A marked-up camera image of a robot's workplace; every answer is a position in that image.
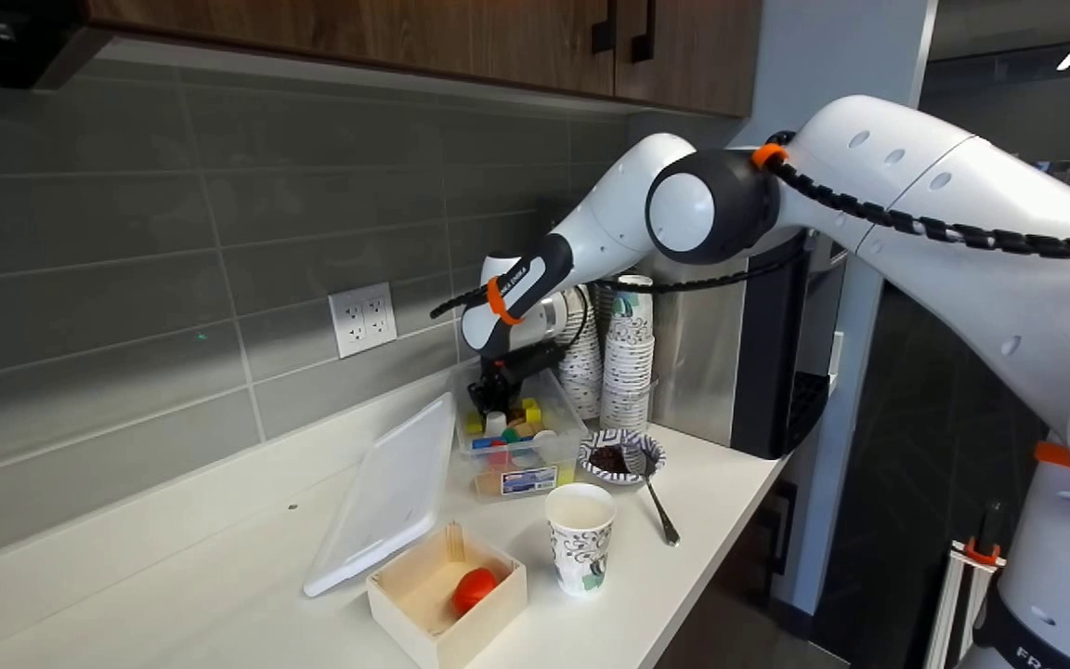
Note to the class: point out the red ball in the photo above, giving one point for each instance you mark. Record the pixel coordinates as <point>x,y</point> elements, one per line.
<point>473,589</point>

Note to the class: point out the metal spoon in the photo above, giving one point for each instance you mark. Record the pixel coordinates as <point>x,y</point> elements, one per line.
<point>652,483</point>

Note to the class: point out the clear plastic toy container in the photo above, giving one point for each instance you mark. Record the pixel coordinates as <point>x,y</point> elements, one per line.
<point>524,456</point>

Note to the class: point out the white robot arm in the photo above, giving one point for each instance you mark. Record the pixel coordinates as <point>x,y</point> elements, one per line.
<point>951,219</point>

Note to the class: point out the white container lid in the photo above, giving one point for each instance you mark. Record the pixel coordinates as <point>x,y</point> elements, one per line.
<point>393,502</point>

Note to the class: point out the left paper cup stack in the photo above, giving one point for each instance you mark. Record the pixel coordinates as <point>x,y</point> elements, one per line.
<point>581,357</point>

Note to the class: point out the black range hood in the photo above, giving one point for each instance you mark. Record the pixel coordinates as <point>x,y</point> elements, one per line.
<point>42,43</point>

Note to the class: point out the white wall outlet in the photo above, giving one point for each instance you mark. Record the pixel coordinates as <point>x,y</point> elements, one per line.
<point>361,316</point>

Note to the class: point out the patterned bowl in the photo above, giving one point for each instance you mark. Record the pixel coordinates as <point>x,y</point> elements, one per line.
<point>623,441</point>

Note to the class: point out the wooden upper cabinet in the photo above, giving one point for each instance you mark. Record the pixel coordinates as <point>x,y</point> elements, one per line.
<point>663,52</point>

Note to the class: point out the light wooden box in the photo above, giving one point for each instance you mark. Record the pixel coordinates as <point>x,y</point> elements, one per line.
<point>411,597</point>

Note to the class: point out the right paper cup stack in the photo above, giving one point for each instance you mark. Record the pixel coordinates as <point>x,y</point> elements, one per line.
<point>631,356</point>

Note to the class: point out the white orange stand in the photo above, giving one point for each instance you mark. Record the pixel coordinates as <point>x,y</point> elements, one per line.
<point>969,579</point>

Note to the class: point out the black object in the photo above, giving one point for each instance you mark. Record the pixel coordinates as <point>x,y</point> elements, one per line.
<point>608,457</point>

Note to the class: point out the patterned paper cup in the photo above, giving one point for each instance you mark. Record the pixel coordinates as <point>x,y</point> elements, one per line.
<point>581,524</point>

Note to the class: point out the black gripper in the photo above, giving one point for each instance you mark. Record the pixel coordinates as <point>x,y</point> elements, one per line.
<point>503,377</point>

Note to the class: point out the paper cup stack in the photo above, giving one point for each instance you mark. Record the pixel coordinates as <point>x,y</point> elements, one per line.
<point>581,357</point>
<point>631,356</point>

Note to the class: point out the black coffee machine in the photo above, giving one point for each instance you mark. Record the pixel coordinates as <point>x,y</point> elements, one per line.
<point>775,400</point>

